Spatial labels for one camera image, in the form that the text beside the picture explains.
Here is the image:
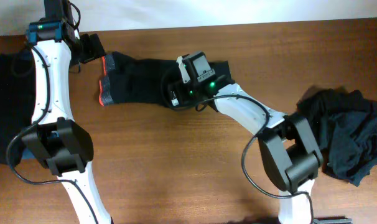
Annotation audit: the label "black leggings red waistband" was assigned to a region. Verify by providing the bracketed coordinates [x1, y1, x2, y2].
[98, 51, 236, 108]

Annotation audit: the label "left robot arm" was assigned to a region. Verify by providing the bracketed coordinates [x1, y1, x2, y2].
[18, 0, 113, 223]

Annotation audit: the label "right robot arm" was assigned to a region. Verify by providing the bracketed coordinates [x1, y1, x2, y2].
[161, 52, 323, 223]

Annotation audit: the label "folded black garment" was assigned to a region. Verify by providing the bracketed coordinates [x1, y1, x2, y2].
[0, 50, 35, 164]

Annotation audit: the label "folded blue jeans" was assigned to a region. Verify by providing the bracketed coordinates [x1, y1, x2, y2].
[21, 148, 35, 160]

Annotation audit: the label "crumpled black garment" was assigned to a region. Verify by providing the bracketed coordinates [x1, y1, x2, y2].
[297, 87, 377, 187]

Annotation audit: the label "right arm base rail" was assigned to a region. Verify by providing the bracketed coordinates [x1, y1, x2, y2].
[313, 218, 353, 224]

